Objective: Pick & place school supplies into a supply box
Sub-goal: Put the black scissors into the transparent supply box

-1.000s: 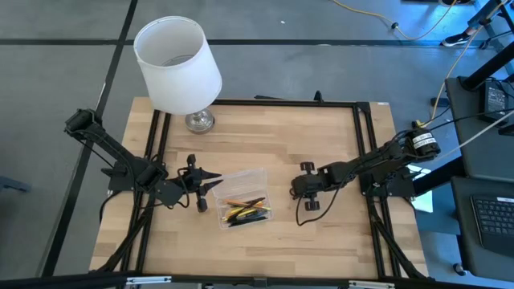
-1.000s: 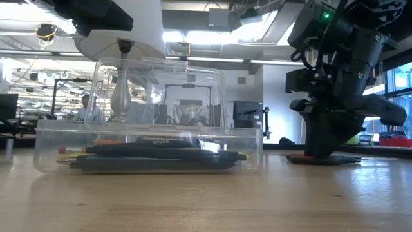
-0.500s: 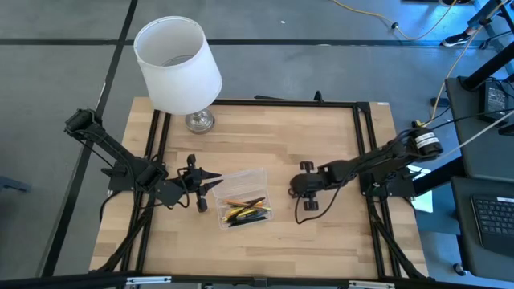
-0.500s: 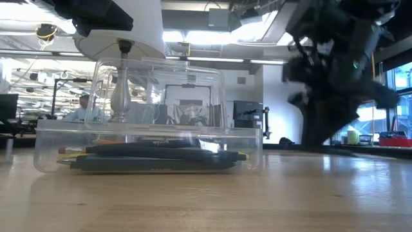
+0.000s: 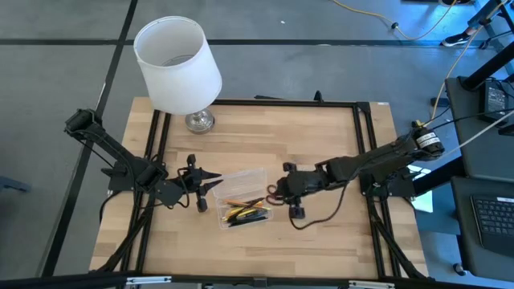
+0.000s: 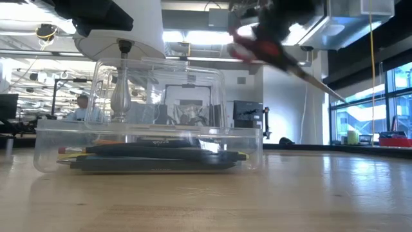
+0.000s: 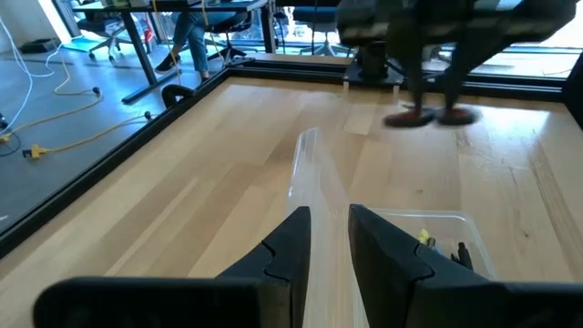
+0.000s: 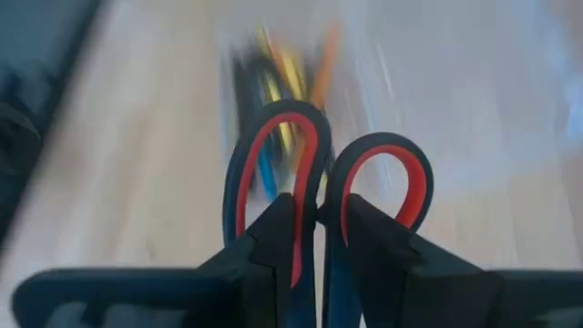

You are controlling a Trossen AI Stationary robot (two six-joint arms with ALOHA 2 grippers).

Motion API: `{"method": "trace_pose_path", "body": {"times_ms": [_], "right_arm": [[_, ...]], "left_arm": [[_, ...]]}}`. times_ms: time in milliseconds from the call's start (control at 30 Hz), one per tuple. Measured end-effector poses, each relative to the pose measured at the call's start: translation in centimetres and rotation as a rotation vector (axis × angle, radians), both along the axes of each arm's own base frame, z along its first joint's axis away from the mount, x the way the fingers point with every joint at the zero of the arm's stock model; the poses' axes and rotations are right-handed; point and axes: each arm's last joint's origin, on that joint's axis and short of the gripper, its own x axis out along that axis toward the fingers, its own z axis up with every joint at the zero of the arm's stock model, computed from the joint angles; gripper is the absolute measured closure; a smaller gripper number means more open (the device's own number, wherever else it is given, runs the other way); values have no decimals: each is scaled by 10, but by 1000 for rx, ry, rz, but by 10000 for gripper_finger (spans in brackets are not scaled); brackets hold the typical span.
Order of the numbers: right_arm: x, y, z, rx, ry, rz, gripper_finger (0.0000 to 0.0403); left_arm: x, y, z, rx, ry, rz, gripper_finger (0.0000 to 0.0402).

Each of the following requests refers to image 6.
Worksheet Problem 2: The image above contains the crinkled silver bag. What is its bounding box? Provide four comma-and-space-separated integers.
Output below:
173, 102, 207, 127

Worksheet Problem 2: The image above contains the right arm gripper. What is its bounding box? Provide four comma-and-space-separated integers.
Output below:
255, 0, 319, 66

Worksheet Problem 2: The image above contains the yellow green cup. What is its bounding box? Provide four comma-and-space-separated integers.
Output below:
346, 130, 360, 146

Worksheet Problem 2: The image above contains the black marker pen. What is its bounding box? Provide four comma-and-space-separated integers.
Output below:
69, 159, 238, 173

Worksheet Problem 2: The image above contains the black equipment on far table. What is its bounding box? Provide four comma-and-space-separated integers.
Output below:
0, 115, 37, 135

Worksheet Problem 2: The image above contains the long ceiling light fixture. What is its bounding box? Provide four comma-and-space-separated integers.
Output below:
165, 55, 312, 68

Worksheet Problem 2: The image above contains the grey ceiling box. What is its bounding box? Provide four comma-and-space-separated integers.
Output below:
208, 7, 230, 28

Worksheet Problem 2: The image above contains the black gantry frame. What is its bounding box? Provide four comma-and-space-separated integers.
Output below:
164, 83, 213, 126
50, 77, 104, 125

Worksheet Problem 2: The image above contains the black round ceiling device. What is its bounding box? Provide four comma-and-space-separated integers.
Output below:
35, 23, 58, 42

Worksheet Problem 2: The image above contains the red box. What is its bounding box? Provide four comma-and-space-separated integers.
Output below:
379, 136, 412, 148

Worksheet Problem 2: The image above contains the black monitor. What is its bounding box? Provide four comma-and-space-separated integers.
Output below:
0, 93, 19, 120

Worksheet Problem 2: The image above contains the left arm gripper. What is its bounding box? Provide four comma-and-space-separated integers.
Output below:
53, 0, 135, 39

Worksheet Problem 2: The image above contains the person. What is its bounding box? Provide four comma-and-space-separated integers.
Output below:
66, 94, 97, 122

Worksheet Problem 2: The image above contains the black equipment on stand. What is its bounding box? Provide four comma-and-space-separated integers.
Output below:
225, 99, 272, 140

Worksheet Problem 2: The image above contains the small dark container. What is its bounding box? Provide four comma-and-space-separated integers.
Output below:
359, 133, 374, 146

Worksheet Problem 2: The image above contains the white hanging cable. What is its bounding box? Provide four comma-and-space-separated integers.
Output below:
299, 82, 310, 144

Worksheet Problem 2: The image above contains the white shade table lamp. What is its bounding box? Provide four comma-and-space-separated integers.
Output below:
73, 0, 167, 125

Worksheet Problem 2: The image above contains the orange pencil yellow eraser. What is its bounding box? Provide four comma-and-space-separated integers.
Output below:
92, 139, 126, 146

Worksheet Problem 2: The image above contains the black ballpoint pen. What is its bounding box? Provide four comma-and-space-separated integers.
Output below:
55, 157, 77, 166
84, 144, 241, 163
136, 138, 201, 149

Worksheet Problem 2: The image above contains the clear plastic supply box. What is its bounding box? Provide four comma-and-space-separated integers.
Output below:
33, 57, 264, 175

